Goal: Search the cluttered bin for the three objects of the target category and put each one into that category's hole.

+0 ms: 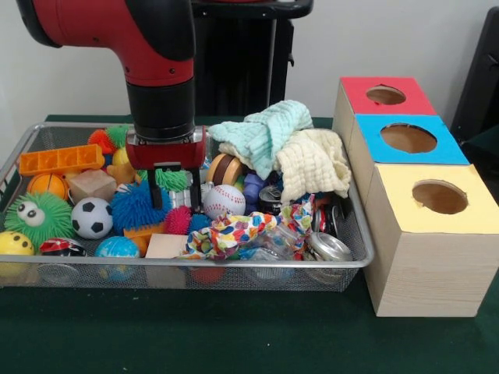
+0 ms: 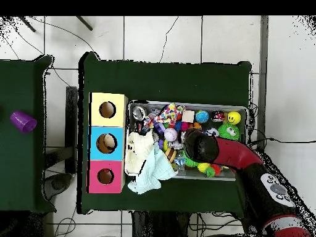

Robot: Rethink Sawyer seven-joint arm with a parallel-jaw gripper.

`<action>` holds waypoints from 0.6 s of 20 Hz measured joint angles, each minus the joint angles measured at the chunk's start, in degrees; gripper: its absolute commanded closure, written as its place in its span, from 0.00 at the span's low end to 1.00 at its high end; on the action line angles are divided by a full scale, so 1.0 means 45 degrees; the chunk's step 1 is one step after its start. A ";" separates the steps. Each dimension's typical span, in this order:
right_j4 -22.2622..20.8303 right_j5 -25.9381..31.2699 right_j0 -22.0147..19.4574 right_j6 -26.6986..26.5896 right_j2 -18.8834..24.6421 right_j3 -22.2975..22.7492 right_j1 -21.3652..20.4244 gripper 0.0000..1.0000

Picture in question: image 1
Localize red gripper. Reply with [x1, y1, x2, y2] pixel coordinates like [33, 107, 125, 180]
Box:
[125, 126, 207, 213]

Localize silver toy robot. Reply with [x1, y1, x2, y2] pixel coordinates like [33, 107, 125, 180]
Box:
[168, 189, 194, 210]

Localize light blue waffle cloth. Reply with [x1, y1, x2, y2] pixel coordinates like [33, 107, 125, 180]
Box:
[208, 100, 315, 180]

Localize cream waffle cloth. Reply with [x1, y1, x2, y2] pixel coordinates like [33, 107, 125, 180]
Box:
[218, 129, 352, 204]

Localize clear mesh bin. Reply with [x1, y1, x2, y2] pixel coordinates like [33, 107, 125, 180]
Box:
[0, 122, 376, 293]

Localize wooden box with three holes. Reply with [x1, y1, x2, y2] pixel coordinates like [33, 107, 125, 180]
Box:
[333, 76, 499, 317]

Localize large blue spiky ball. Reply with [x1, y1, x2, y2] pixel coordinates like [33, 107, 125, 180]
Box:
[111, 181, 172, 237]

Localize white baseball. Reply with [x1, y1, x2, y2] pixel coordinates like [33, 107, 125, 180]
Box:
[203, 184, 246, 220]

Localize toy burger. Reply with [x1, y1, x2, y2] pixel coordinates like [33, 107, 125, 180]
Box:
[205, 153, 245, 186]

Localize colourful spotted cloth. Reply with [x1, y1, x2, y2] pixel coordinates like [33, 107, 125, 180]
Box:
[179, 194, 317, 261]

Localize blue globe ball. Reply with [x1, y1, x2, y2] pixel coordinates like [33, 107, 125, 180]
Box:
[94, 235, 140, 258]

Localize black and white soccer ball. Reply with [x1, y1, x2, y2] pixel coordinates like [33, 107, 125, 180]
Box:
[71, 197, 114, 239]

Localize orange plastic tray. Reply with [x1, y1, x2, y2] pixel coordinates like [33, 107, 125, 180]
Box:
[18, 143, 105, 177]

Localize green googly-eyed puffer ball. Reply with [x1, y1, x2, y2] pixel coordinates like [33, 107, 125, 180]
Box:
[4, 191, 78, 250]

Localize dark green table cloth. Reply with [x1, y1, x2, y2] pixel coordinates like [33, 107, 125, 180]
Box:
[0, 113, 499, 374]

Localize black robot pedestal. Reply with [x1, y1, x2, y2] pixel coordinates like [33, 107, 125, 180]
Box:
[190, 0, 315, 117]

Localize black furniture frame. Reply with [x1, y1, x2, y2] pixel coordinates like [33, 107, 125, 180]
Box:
[450, 5, 499, 145]

